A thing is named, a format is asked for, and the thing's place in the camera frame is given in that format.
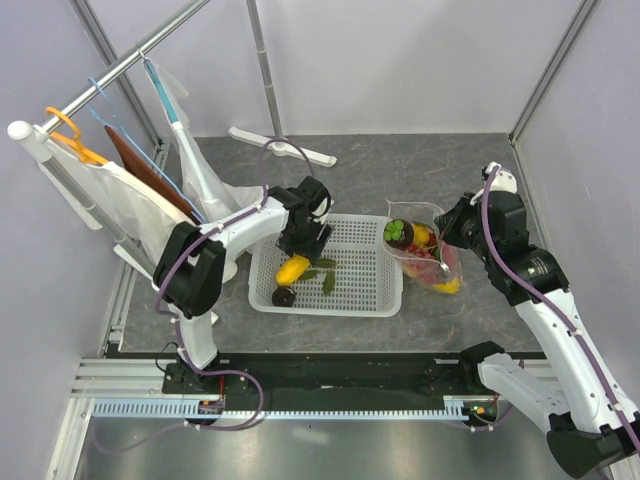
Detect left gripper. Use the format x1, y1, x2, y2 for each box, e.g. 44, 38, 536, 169
276, 216, 334, 268

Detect yellow mango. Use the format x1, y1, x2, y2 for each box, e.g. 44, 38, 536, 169
429, 277, 461, 295
275, 255, 311, 286

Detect orange fruit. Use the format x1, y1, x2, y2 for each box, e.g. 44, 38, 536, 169
412, 224, 437, 248

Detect clear zip top bag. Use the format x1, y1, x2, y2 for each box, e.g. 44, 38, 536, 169
382, 200, 462, 295

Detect mangosteen with green calyx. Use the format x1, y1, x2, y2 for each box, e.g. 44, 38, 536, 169
383, 219, 414, 250

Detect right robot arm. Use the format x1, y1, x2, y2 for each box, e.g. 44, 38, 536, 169
435, 191, 639, 479

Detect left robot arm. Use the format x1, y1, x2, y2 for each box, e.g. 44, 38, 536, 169
153, 176, 332, 393

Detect white garment bag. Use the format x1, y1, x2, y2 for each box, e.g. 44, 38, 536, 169
38, 134, 189, 281

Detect loose green grape leaves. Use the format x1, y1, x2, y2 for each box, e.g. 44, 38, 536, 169
299, 258, 338, 296

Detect dark mangosteen left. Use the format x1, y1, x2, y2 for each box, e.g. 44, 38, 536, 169
271, 286, 297, 308

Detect white plastic basket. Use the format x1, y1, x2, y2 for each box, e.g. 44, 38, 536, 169
248, 214, 403, 317

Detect clear plastic garment cover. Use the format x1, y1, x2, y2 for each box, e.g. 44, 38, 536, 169
147, 59, 271, 281

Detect rack pole with white foot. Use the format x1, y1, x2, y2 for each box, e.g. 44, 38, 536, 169
228, 0, 337, 168

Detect brown wooden hanger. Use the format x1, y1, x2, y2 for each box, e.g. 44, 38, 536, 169
104, 125, 201, 225

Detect teal and white hanger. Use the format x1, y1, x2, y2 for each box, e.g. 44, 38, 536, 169
143, 58, 211, 220

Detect orange hanger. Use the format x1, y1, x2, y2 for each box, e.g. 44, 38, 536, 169
45, 106, 108, 166

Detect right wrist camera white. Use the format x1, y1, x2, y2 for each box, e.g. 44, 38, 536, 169
470, 162, 518, 205

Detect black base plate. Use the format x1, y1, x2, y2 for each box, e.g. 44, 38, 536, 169
162, 353, 494, 411

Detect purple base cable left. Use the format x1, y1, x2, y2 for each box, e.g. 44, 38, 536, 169
91, 349, 264, 455

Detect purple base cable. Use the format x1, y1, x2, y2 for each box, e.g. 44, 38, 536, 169
91, 349, 264, 455
447, 384, 521, 434

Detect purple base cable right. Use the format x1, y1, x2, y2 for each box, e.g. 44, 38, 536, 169
447, 384, 521, 434

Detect blue wire hanger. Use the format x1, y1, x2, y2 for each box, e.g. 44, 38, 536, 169
88, 77, 204, 223

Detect light blue cable duct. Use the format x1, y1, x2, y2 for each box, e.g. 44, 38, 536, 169
93, 398, 479, 421

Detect silver clothes rack rail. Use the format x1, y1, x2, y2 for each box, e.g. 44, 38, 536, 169
61, 0, 209, 143

